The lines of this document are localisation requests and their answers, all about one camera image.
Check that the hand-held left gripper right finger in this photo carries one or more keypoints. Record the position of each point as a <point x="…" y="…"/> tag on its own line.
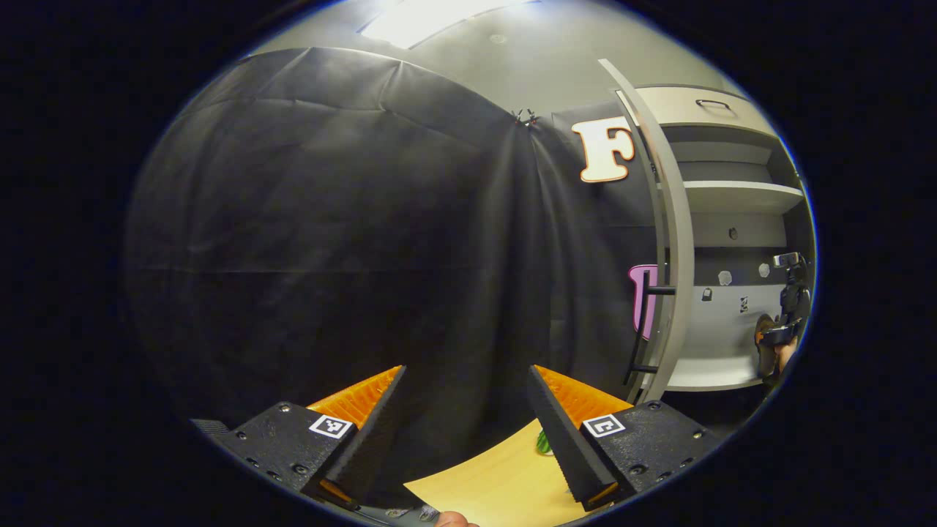
<point x="560" y="439"/>

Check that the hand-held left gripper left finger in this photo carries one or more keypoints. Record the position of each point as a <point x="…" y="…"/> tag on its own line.
<point x="370" y="439"/>

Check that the white shoe cabinet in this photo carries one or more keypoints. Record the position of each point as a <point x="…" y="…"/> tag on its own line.
<point x="732" y="344"/>

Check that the white cabinet door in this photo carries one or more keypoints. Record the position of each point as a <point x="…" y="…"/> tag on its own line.
<point x="677" y="241"/>

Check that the white cabinet drawer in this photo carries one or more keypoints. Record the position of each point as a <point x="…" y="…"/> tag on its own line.
<point x="673" y="108"/>

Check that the watermelon slice decoration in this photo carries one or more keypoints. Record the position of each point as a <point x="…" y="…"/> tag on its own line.
<point x="544" y="443"/>

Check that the black backdrop cloth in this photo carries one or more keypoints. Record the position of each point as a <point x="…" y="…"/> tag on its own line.
<point x="329" y="241"/>

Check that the black cloth clip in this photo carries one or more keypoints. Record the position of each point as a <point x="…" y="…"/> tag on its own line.
<point x="524" y="117"/>

